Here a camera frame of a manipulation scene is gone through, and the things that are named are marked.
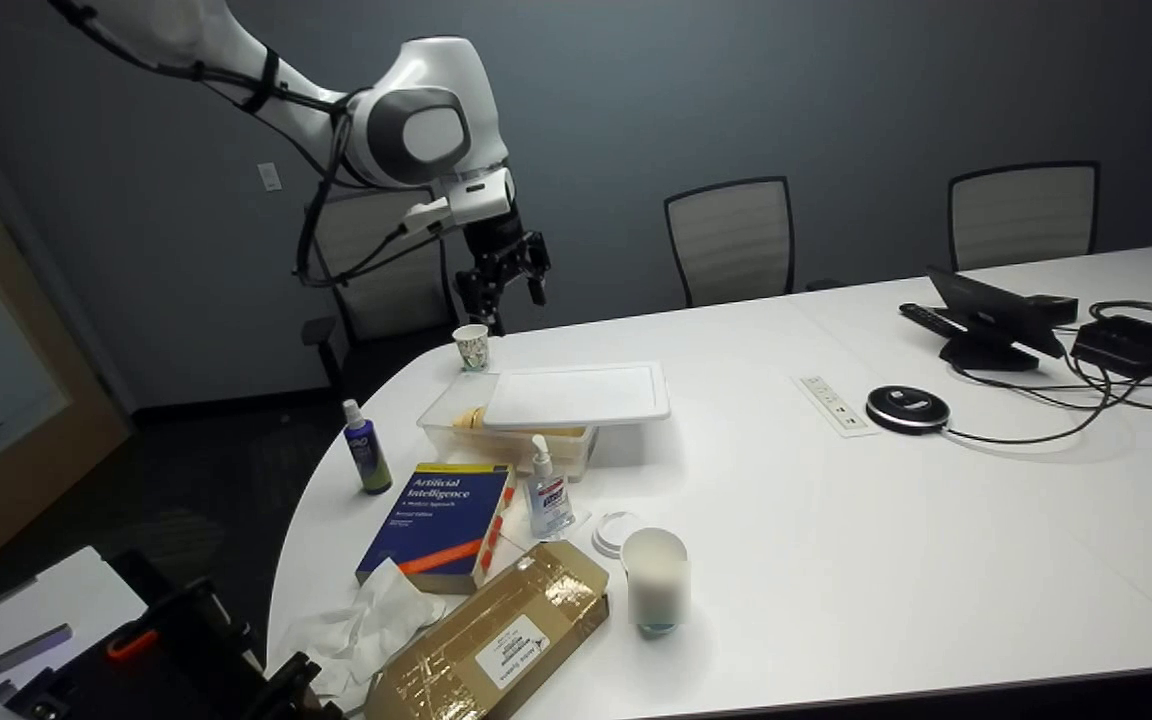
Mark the black round speaker puck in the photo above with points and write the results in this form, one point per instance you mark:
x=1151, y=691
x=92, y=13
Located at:
x=906, y=406

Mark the patterned paper cup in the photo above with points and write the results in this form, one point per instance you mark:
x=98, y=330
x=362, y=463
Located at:
x=474, y=349
x=656, y=585

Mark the crumpled clear plastic bag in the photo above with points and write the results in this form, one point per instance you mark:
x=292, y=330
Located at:
x=362, y=624

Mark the grey mesh office chair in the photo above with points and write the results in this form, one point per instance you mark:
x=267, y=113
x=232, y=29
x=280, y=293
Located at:
x=1020, y=213
x=735, y=243
x=383, y=286

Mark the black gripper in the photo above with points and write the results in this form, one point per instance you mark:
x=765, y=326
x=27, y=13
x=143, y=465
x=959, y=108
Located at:
x=496, y=253

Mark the white remote control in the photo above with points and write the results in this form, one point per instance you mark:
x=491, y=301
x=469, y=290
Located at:
x=835, y=406

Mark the clear pump bottle white pump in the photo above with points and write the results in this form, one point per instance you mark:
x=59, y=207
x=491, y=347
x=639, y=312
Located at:
x=551, y=498

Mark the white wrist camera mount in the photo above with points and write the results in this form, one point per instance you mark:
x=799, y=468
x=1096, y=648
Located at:
x=478, y=202

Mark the small blue-capped bottle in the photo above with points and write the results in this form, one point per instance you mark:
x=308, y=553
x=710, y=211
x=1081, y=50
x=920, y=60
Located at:
x=367, y=455

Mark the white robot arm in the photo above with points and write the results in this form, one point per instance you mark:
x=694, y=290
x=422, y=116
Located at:
x=457, y=83

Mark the tan food pieces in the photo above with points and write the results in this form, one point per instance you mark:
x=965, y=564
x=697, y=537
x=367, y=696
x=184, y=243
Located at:
x=469, y=421

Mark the white wall outlet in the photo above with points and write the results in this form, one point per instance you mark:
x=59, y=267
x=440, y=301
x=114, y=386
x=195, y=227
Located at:
x=269, y=179

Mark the black power box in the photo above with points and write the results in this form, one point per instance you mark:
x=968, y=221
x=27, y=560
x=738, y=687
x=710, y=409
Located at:
x=1130, y=349

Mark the clear plastic food container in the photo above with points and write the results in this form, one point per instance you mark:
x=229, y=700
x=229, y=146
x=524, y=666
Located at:
x=457, y=424

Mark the small white round lid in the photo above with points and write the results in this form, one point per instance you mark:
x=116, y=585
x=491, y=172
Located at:
x=612, y=533

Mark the blue hardcover book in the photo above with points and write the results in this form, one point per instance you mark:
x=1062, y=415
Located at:
x=437, y=522

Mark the grey marker pen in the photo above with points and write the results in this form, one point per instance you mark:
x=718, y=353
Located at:
x=33, y=648

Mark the wooden door frame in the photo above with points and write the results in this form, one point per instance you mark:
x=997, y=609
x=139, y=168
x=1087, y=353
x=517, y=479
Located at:
x=19, y=443

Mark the white container lid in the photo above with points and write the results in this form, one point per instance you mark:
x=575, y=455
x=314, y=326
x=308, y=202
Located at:
x=577, y=392

